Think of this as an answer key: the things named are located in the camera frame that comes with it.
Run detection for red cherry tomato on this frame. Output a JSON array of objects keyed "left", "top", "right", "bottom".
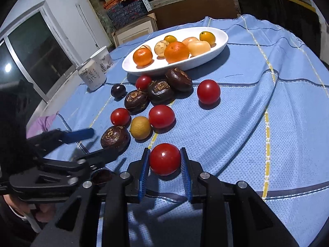
[
  {"left": 149, "top": 143, "right": 181, "bottom": 176},
  {"left": 148, "top": 105, "right": 176, "bottom": 129},
  {"left": 135, "top": 75, "right": 153, "bottom": 90},
  {"left": 197, "top": 79, "right": 221, "bottom": 105},
  {"left": 110, "top": 108, "right": 131, "bottom": 126}
]

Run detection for blue striped tablecloth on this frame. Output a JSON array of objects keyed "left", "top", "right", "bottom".
[{"left": 26, "top": 14, "right": 329, "bottom": 247}]

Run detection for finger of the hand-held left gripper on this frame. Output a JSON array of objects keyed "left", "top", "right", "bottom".
[
  {"left": 27, "top": 128, "right": 95, "bottom": 157},
  {"left": 10, "top": 147, "right": 126, "bottom": 203}
]

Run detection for brown board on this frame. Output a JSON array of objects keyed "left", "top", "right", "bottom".
[{"left": 148, "top": 0, "right": 241, "bottom": 30}]

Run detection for dark water chestnut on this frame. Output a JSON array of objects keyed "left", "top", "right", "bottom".
[
  {"left": 165, "top": 67, "right": 193, "bottom": 92},
  {"left": 147, "top": 79, "right": 176, "bottom": 105},
  {"left": 124, "top": 90, "right": 149, "bottom": 114},
  {"left": 100, "top": 126, "right": 131, "bottom": 150}
]

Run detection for wooden picture frame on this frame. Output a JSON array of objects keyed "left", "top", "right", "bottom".
[{"left": 113, "top": 13, "right": 158, "bottom": 47}]

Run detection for large yellow tomato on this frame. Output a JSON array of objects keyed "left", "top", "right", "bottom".
[{"left": 199, "top": 31, "right": 216, "bottom": 46}]

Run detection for person's left hand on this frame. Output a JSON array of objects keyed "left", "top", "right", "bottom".
[{"left": 4, "top": 197, "right": 56, "bottom": 222}]

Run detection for patterned storage boxes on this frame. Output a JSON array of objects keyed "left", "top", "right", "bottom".
[{"left": 103, "top": 0, "right": 148, "bottom": 30}]

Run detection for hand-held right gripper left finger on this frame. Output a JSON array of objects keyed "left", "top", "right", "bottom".
[{"left": 31, "top": 148, "right": 151, "bottom": 247}]

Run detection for window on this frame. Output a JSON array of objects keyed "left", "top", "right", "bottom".
[{"left": 0, "top": 1, "right": 83, "bottom": 101}]

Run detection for white oval plate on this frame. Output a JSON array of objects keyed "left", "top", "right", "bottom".
[{"left": 122, "top": 26, "right": 229, "bottom": 76}]

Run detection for large orange mandarin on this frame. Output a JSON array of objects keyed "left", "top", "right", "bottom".
[{"left": 164, "top": 41, "right": 190, "bottom": 64}]

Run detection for white paper cup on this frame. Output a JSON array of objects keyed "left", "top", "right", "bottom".
[{"left": 90, "top": 46, "right": 114, "bottom": 72}]

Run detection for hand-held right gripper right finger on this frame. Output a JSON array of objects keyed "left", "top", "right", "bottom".
[{"left": 180, "top": 147, "right": 300, "bottom": 247}]

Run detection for white drink can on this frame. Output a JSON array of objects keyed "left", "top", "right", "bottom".
[{"left": 78, "top": 59, "right": 107, "bottom": 92}]

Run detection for white door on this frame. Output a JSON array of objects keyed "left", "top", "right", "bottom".
[{"left": 76, "top": 4, "right": 99, "bottom": 49}]

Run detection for tan longan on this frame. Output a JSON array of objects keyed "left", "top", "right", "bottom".
[{"left": 130, "top": 116, "right": 152, "bottom": 139}]

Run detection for small orange mandarin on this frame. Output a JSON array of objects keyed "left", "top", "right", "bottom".
[{"left": 133, "top": 48, "right": 153, "bottom": 66}]

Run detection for pink cloth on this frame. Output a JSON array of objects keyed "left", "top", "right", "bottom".
[{"left": 27, "top": 114, "right": 57, "bottom": 138}]

